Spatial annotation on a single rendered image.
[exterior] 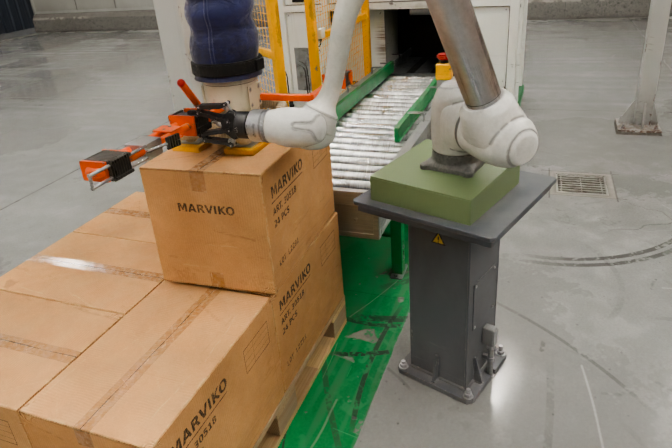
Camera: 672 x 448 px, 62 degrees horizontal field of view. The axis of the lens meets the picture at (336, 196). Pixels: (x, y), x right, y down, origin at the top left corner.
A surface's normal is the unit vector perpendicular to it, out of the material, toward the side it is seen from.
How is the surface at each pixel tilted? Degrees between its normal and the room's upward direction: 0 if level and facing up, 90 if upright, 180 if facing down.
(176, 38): 90
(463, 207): 90
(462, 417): 0
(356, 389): 0
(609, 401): 0
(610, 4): 90
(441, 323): 90
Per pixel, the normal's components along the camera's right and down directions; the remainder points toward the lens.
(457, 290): -0.63, 0.37
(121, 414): -0.07, -0.90
